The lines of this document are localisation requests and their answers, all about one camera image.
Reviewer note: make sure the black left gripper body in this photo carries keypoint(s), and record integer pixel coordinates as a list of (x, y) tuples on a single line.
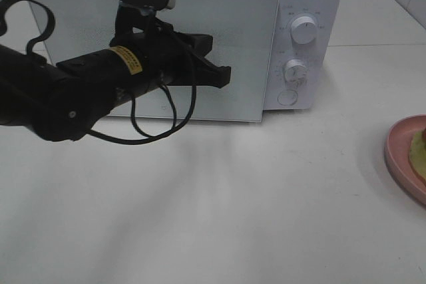
[(161, 51)]

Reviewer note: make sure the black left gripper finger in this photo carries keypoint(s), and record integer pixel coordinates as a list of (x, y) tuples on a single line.
[(208, 74), (197, 46)]

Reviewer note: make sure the white microwave door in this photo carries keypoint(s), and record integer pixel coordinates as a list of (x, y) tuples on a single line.
[(242, 32)]

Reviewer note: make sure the round door release button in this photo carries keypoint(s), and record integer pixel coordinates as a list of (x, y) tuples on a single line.
[(287, 97)]

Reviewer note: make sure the white microwave knob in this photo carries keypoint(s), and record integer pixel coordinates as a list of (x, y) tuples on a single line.
[(303, 29), (295, 71)]

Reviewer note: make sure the pink round plate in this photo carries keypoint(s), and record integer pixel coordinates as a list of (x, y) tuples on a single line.
[(396, 153)]

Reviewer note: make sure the toast sandwich with lettuce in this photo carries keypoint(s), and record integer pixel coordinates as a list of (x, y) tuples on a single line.
[(417, 154)]

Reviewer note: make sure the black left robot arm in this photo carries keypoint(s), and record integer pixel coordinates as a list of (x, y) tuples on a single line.
[(64, 101)]

